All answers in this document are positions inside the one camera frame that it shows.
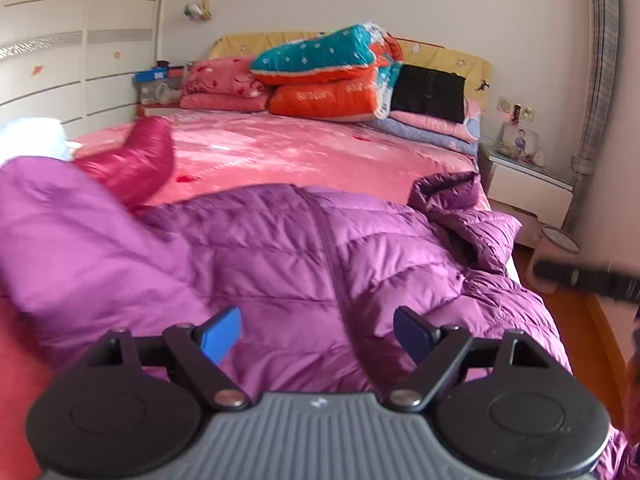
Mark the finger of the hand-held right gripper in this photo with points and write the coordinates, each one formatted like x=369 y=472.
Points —
x=590 y=282

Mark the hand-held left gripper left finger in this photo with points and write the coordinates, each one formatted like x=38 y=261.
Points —
x=220 y=335

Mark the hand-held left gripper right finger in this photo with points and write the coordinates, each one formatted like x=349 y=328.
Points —
x=415 y=335

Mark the purple down jacket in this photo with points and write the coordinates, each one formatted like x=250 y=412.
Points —
x=280 y=260

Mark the round trash bin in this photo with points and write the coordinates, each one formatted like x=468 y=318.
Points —
x=552 y=247

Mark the white nightstand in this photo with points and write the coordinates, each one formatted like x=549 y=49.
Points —
x=520 y=190

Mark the framed photo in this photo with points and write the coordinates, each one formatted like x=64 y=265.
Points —
x=520 y=142

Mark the red down jacket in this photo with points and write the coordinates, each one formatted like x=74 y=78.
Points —
x=140 y=160

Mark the pink printed blanket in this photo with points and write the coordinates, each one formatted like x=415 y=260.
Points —
x=300 y=150

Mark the pink and blue folded blanket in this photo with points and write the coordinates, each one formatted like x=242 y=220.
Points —
x=440 y=132

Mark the grey checked curtain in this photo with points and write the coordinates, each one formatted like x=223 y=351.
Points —
x=602 y=60

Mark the clear plastic bag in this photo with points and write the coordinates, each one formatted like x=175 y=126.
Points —
x=160 y=92

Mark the pink floral pillow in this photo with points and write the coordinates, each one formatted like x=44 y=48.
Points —
x=220 y=85

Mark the yellow bed headboard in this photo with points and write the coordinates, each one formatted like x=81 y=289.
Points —
x=465 y=60

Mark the blue box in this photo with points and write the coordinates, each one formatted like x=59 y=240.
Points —
x=155 y=75

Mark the light blue down jacket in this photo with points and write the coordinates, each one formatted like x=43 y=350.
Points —
x=30 y=137

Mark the white wardrobe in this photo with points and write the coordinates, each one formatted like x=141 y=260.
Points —
x=50 y=25

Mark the white wall socket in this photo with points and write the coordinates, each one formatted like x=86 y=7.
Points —
x=505 y=104
x=528 y=113

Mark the wall plug with red light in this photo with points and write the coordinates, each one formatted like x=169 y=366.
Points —
x=517 y=112

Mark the hanging wall ornament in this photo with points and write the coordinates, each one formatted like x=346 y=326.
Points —
x=192 y=10

